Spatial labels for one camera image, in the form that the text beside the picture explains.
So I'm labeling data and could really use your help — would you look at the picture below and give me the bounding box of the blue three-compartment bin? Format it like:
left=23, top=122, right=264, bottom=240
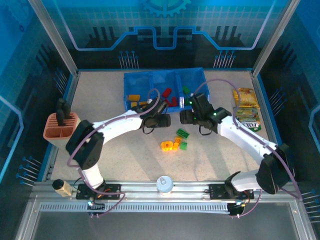
left=123, top=67, right=210, bottom=113

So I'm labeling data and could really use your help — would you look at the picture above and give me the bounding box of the green snack bag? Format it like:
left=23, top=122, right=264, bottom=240
left=232, top=106, right=263, bottom=133

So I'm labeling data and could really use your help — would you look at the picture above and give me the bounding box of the yellow snack bag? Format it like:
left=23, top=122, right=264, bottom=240
left=232, top=87, right=260, bottom=109

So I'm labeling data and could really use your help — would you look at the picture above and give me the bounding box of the white round dome knob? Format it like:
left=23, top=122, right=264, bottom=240
left=156, top=175, right=174, bottom=194

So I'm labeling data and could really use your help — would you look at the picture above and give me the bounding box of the pink cream knife block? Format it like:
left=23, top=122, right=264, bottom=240
left=43, top=112, right=84, bottom=151

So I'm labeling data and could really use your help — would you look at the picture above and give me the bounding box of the beige cylinder with black cap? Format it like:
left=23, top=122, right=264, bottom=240
left=52, top=179, right=73, bottom=198

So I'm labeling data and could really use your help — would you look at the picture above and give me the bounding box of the aluminium side rail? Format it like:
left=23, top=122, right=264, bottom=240
left=250, top=71, right=288, bottom=182
left=41, top=71, right=81, bottom=182

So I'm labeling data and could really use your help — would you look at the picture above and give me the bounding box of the aluminium cross rail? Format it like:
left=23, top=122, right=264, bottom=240
left=32, top=180, right=300, bottom=202

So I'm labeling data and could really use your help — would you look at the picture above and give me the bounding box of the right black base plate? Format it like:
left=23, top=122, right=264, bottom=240
left=208, top=183, right=255, bottom=200

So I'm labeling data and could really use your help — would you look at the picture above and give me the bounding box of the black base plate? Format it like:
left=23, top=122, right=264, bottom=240
left=208, top=183, right=255, bottom=200
left=76, top=184, right=123, bottom=200

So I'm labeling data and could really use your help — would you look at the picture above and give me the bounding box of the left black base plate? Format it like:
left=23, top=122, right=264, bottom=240
left=76, top=184, right=123, bottom=200

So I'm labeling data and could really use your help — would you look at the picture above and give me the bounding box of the slotted grey cable duct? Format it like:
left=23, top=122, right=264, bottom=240
left=39, top=202, right=230, bottom=214

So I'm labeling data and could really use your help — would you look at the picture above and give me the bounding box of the black connector bracket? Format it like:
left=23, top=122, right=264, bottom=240
left=227, top=202, right=247, bottom=219
left=86, top=201, right=106, bottom=219

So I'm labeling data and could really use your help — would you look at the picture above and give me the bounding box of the aluminium upright post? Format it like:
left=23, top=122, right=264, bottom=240
left=27, top=0, right=80, bottom=77
left=251, top=0, right=301, bottom=77

